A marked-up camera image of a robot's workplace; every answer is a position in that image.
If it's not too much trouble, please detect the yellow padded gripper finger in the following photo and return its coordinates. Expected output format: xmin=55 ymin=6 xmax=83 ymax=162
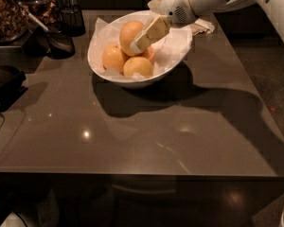
xmin=130 ymin=15 xmax=171 ymax=54

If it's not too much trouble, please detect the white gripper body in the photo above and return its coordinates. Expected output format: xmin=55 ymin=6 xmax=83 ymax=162
xmin=148 ymin=0 xmax=197 ymax=25

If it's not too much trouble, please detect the orange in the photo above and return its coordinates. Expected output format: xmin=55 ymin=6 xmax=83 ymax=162
xmin=119 ymin=20 xmax=144 ymax=56
xmin=123 ymin=57 xmax=153 ymax=78
xmin=102 ymin=44 xmax=129 ymax=73
xmin=140 ymin=46 xmax=155 ymax=63

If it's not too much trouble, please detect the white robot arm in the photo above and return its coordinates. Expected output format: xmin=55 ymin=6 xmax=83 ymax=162
xmin=130 ymin=0 xmax=284 ymax=53

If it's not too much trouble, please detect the white paper bowl liner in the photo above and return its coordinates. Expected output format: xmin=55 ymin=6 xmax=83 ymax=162
xmin=90 ymin=15 xmax=193 ymax=81

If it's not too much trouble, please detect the white ceramic bowl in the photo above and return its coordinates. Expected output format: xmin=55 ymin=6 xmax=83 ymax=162
xmin=87 ymin=9 xmax=193 ymax=90

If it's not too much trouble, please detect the folded paper napkin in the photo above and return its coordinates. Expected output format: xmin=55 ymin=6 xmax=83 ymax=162
xmin=189 ymin=19 xmax=215 ymax=36

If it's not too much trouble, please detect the black mesh pen cup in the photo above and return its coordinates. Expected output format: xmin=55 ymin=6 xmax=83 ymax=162
xmin=61 ymin=5 xmax=85 ymax=37

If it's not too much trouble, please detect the large glass snack jar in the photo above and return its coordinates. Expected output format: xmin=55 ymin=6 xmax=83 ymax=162
xmin=0 ymin=0 xmax=27 ymax=44

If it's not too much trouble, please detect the dark brown tray device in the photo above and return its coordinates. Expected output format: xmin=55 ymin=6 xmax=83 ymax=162
xmin=0 ymin=65 xmax=27 ymax=112

